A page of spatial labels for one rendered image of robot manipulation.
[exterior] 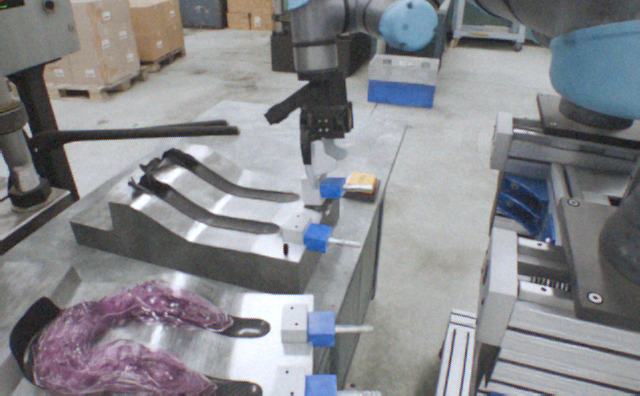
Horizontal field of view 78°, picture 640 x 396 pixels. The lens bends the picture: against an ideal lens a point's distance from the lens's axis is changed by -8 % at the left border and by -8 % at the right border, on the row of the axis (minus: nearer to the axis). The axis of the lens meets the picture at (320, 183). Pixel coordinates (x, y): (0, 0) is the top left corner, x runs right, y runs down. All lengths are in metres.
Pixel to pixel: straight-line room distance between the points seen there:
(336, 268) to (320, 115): 0.29
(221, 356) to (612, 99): 0.54
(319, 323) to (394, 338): 1.14
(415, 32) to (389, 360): 1.30
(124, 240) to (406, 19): 0.64
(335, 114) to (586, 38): 0.57
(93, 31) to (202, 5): 3.56
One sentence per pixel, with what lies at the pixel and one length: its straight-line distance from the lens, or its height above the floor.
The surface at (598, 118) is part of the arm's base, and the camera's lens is 0.97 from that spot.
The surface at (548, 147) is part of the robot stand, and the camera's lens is 0.99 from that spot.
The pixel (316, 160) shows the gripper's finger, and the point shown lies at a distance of 0.77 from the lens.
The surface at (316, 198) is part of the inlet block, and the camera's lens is 0.81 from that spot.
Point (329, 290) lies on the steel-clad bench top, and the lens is 0.78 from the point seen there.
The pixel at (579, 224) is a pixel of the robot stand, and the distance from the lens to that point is 0.62.
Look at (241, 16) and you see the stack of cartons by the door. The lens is 7.60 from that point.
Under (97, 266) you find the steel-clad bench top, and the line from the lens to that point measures 0.93.
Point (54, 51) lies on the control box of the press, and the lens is 1.41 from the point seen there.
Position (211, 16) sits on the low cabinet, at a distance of 7.75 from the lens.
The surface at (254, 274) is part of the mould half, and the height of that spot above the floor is 0.84.
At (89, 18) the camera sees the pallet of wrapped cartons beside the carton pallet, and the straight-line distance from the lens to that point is 4.50.
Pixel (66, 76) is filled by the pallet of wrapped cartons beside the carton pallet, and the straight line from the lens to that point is 4.89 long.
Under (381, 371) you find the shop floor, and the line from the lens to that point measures 1.67.
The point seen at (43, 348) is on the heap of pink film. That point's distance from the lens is 0.67.
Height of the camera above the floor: 1.35
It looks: 30 degrees down
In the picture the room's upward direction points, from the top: straight up
